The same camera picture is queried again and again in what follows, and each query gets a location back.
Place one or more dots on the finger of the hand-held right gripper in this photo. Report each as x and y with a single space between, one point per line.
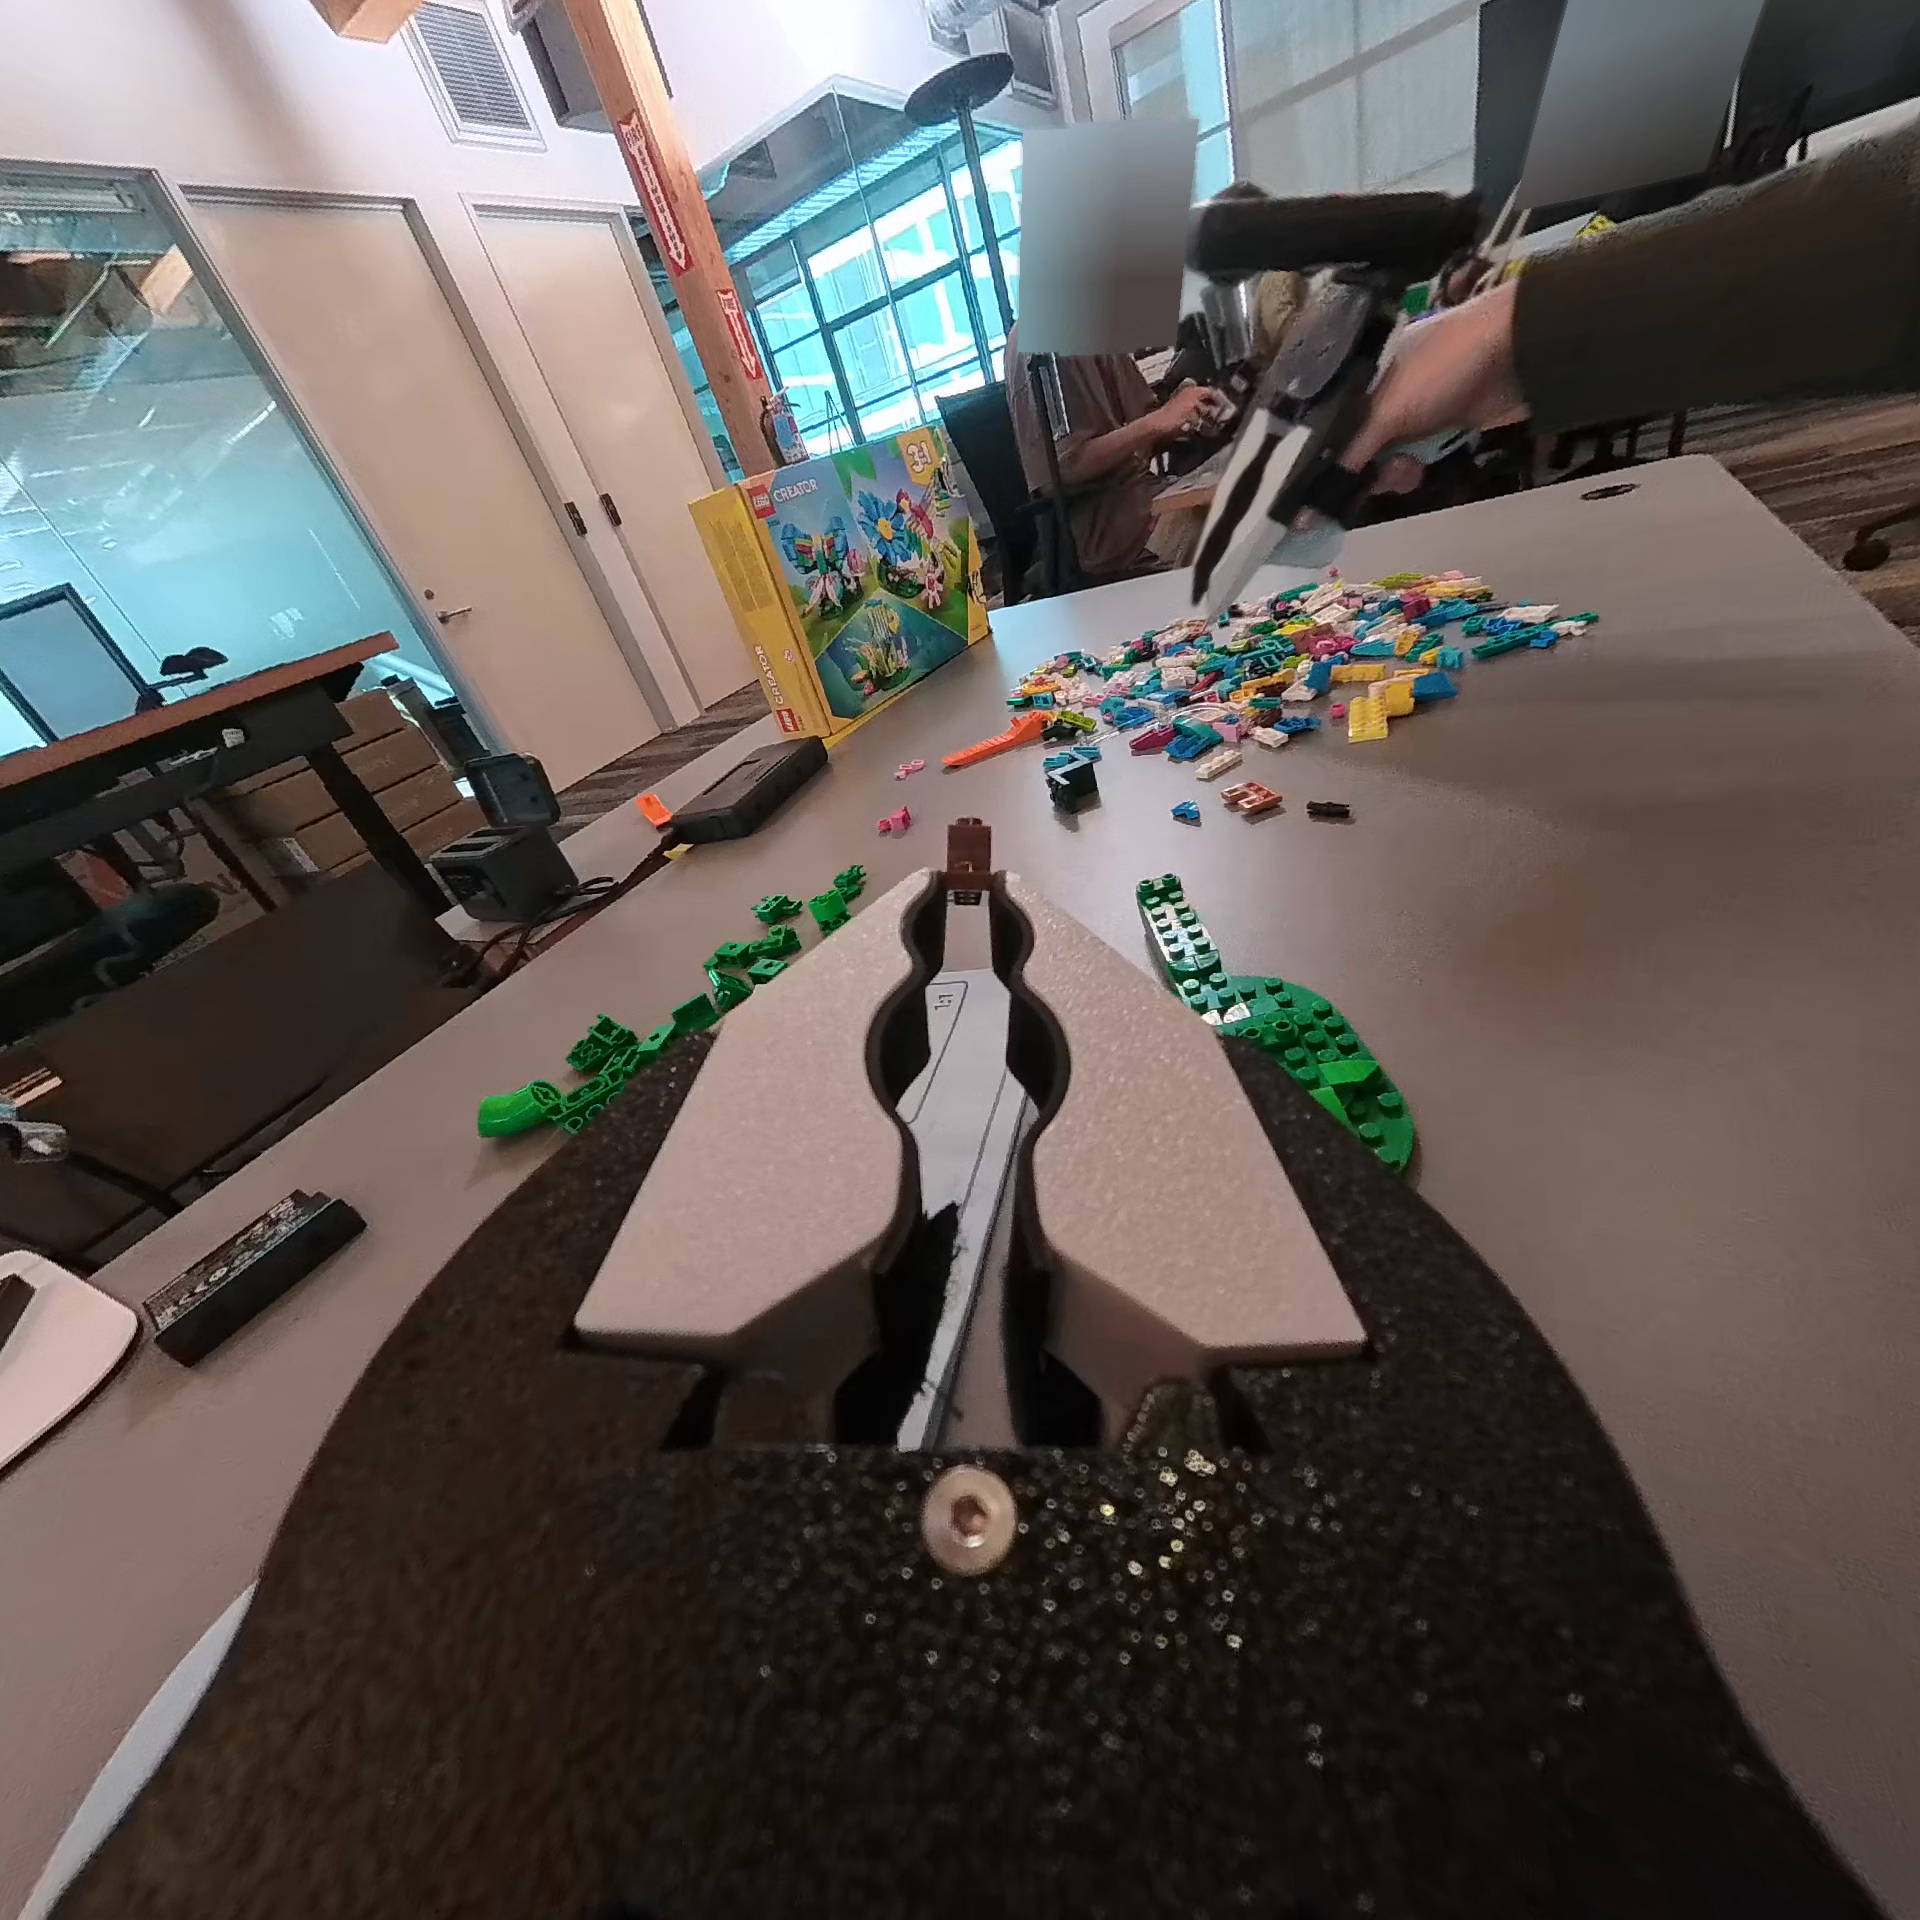
1233 503
1305 487

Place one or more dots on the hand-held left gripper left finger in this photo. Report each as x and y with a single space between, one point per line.
750 1171

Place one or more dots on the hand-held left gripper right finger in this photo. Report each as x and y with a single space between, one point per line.
1185 1184

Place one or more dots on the pile of colourful bricks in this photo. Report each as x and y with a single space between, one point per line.
1305 661

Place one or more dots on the small brown brick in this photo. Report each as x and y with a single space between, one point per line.
969 854

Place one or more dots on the person's right forearm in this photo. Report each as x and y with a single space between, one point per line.
1724 285

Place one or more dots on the grey desk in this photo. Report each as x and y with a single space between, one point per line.
1576 974

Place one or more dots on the person's right hand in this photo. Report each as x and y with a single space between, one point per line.
1446 376

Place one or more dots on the green plate assembly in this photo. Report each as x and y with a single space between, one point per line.
1289 1037

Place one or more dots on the group of green bricks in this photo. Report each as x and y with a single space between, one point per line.
598 1046

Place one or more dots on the black office chair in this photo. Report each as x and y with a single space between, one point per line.
984 464

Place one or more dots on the small brown plate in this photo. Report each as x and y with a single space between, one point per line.
1251 800

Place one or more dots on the dark green brick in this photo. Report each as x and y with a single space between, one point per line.
1072 780

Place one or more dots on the orange brick separator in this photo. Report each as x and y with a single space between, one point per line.
996 743

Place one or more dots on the colourful toy brick box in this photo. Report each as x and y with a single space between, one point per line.
884 569

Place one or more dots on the black flat case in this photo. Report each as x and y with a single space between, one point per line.
750 787

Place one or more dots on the black box device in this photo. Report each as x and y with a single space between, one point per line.
504 875

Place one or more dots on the black floor lamp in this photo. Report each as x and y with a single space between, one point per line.
961 77

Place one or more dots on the large grid window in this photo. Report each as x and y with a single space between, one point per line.
884 285

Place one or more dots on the black cube device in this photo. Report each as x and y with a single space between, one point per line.
510 791

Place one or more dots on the black battery pack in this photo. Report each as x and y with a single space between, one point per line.
246 1276

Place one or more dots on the cardboard box stack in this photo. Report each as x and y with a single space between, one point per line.
389 796

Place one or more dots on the wooden column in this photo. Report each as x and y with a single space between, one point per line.
674 195

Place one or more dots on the white door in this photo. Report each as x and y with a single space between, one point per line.
598 422
450 494

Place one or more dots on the white flat device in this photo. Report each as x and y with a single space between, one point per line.
60 1349

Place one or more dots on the brown top standing table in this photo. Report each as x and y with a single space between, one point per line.
194 713

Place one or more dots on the black wall speaker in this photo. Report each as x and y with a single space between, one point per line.
562 61

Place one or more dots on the white wall vent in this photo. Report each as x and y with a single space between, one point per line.
473 67

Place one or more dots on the glass partition wall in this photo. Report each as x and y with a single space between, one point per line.
136 452

